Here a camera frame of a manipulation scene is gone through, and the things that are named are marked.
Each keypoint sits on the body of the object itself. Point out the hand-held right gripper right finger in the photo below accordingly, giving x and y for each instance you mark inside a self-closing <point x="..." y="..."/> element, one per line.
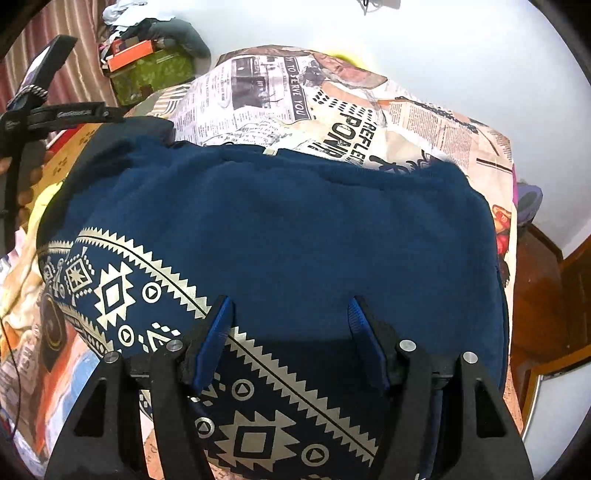
<point x="364" y="341"/>

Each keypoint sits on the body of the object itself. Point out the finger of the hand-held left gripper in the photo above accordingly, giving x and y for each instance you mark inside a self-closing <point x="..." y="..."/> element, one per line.
<point x="48" y="64"/>
<point x="78" y="114"/>

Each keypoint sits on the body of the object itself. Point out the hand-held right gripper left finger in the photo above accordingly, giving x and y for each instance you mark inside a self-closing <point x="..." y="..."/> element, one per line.
<point x="217" y="341"/>

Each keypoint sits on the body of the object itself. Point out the navy patterned fleece garment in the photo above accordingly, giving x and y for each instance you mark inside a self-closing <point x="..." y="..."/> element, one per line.
<point x="300" y="221"/>

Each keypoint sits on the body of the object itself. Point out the white clothes pile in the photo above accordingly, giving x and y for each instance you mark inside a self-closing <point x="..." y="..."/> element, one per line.
<point x="134" y="11"/>

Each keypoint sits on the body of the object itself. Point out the dark grey clothes pile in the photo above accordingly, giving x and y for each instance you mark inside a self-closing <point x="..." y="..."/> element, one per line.
<point x="184" y="39"/>

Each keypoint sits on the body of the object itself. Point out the person's left hand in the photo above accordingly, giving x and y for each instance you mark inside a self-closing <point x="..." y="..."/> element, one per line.
<point x="32" y="177"/>

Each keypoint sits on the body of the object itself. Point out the yellow cloth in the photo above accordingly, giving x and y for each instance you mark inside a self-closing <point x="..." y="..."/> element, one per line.
<point x="39" y="203"/>

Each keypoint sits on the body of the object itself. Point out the striped maroon curtain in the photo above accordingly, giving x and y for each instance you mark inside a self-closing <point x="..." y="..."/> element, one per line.
<point x="46" y="27"/>

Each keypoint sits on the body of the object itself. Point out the orange box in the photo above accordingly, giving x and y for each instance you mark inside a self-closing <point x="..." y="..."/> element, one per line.
<point x="129" y="55"/>

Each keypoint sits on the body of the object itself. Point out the green patterned box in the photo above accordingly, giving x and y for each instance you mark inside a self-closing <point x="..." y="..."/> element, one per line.
<point x="152" y="78"/>

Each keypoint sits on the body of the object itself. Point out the wooden door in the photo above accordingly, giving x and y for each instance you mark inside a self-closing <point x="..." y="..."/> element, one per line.
<point x="549" y="286"/>

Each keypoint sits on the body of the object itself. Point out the newspaper print blanket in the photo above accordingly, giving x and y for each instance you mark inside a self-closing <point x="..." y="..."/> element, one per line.
<point x="286" y="106"/>

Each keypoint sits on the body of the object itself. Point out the white cabinet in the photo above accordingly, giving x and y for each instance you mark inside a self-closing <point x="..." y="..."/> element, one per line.
<point x="563" y="415"/>

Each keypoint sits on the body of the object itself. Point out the grey purple backpack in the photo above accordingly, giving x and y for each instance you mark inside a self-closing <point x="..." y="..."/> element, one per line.
<point x="528" y="203"/>

